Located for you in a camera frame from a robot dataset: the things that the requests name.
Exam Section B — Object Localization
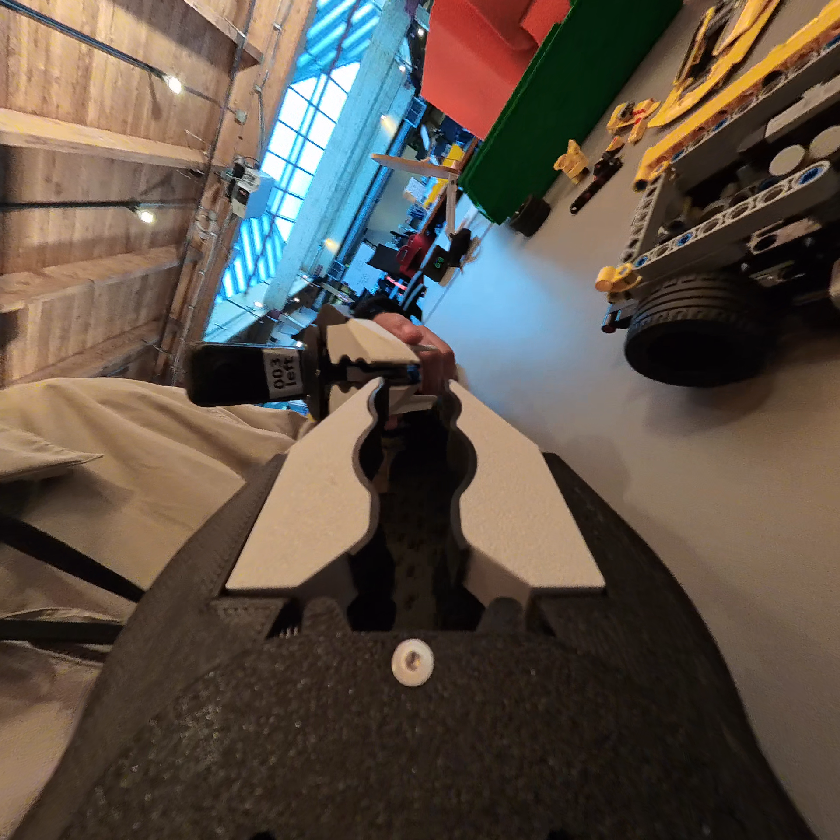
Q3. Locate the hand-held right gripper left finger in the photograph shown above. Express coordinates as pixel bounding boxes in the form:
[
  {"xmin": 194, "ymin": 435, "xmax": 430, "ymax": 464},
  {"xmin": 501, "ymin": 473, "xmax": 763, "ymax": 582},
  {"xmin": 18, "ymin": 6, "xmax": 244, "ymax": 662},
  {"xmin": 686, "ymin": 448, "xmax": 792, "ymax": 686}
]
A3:
[{"xmin": 226, "ymin": 378, "xmax": 385, "ymax": 618}]

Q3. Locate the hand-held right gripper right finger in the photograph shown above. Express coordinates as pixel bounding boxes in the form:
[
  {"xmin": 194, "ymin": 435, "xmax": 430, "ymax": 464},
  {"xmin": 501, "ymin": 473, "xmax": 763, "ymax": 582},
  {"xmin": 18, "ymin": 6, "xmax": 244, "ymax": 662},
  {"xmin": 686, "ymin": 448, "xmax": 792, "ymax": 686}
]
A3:
[{"xmin": 440, "ymin": 381, "xmax": 607, "ymax": 618}]

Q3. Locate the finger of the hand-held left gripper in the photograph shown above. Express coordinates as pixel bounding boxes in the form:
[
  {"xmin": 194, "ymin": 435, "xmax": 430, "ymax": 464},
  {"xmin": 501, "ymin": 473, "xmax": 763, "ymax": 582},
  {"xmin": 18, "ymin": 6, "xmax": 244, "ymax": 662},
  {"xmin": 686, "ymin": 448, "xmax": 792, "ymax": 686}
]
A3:
[
  {"xmin": 380, "ymin": 388, "xmax": 435, "ymax": 420},
  {"xmin": 325, "ymin": 318, "xmax": 424, "ymax": 385}
]

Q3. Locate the person's left hand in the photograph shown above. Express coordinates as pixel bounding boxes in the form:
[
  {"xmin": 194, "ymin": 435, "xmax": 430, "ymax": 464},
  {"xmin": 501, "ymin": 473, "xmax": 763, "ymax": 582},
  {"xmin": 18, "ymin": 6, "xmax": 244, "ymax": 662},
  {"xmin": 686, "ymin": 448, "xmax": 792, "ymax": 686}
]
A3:
[{"xmin": 373, "ymin": 313, "xmax": 458, "ymax": 393}]

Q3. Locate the black toy wheel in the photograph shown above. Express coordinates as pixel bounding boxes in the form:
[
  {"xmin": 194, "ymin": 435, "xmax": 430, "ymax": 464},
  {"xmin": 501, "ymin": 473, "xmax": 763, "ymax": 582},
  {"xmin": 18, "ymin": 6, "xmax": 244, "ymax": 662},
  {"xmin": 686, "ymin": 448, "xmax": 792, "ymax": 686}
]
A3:
[{"xmin": 510, "ymin": 197, "xmax": 553, "ymax": 238}]

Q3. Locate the small yellow toy piece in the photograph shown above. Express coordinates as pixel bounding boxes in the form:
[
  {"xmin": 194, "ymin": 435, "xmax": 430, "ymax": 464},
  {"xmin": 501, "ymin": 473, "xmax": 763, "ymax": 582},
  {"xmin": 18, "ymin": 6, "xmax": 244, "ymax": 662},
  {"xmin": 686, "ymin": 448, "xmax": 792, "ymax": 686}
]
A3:
[
  {"xmin": 553, "ymin": 138, "xmax": 590, "ymax": 182},
  {"xmin": 605, "ymin": 99, "xmax": 661, "ymax": 147}
]

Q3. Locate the black toy beam piece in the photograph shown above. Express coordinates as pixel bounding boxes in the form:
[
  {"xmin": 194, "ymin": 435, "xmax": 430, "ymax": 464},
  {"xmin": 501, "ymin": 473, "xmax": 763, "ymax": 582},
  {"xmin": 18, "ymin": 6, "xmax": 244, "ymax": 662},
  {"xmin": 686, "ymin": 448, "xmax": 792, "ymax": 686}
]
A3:
[{"xmin": 569, "ymin": 149, "xmax": 626, "ymax": 215}]

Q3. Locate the green plastic bin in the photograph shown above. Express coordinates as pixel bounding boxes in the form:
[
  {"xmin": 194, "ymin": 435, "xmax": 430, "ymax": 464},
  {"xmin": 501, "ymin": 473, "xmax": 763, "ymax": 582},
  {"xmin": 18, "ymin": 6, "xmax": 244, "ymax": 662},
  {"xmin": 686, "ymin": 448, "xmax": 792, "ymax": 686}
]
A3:
[{"xmin": 460, "ymin": 0, "xmax": 683, "ymax": 227}]

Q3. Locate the orange bag-shaped storage box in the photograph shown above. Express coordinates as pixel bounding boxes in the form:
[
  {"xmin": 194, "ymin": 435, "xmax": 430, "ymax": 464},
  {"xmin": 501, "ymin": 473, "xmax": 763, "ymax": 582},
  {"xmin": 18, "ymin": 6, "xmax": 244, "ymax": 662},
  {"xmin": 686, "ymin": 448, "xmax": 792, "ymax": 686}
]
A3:
[{"xmin": 420, "ymin": 0, "xmax": 574, "ymax": 140}]

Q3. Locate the yellow toy car chassis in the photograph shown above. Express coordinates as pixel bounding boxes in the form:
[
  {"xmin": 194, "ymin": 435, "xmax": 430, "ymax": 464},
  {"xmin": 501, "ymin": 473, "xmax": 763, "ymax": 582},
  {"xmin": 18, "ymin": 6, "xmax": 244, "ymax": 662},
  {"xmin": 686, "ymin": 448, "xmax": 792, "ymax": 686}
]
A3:
[{"xmin": 595, "ymin": 7, "xmax": 840, "ymax": 389}]

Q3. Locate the yellow toy car hood panel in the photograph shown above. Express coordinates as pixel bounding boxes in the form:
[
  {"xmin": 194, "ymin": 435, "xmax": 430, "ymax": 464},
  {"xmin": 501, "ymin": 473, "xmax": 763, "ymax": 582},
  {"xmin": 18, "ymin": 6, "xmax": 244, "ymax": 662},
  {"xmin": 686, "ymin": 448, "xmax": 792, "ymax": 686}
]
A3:
[{"xmin": 650, "ymin": 0, "xmax": 786, "ymax": 128}]

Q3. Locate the black lanyard strap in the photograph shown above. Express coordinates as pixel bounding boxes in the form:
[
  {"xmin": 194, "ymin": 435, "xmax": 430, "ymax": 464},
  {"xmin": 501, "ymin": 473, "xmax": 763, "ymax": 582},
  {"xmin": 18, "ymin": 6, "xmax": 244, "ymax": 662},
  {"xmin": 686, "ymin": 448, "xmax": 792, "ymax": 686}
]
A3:
[{"xmin": 0, "ymin": 512, "xmax": 145, "ymax": 647}]

